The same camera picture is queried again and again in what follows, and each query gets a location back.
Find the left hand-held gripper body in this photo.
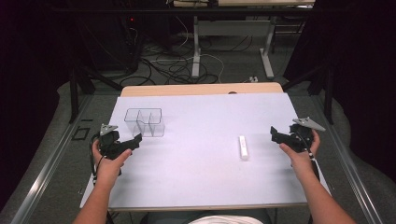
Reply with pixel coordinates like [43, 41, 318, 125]
[98, 123, 129, 161]

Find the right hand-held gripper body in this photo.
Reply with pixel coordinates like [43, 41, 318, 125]
[289, 117, 327, 154]

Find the person's left hand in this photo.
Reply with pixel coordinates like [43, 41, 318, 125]
[92, 138, 134, 189]

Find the person's right hand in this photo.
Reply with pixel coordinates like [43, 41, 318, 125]
[278, 128, 321, 185]

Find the clear plastic compartment organizer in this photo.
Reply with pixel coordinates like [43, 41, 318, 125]
[123, 107, 166, 138]

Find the white stick tube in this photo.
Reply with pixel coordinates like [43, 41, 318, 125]
[238, 134, 250, 161]

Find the black metal stand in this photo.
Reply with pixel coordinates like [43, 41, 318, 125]
[281, 63, 334, 126]
[68, 63, 124, 125]

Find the white table cover sheet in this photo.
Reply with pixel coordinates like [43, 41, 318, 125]
[79, 92, 332, 210]

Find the black curtain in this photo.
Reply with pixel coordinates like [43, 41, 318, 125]
[0, 0, 78, 213]
[283, 0, 396, 183]

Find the person's white shirt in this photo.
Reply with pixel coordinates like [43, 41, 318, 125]
[188, 215, 265, 224]

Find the black computer tower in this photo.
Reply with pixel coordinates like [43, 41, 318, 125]
[78, 12, 141, 74]

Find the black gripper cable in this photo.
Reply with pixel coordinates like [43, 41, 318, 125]
[89, 133, 106, 187]
[297, 132, 321, 183]

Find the grey metal floor rail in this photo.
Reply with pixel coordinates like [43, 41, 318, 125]
[311, 94, 385, 224]
[10, 94, 94, 224]

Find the tangle of black floor cables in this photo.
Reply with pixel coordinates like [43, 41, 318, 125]
[120, 34, 253, 88]

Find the white floor cable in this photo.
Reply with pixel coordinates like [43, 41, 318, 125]
[150, 53, 226, 84]

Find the white metal desk frame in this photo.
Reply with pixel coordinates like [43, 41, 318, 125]
[191, 14, 278, 80]

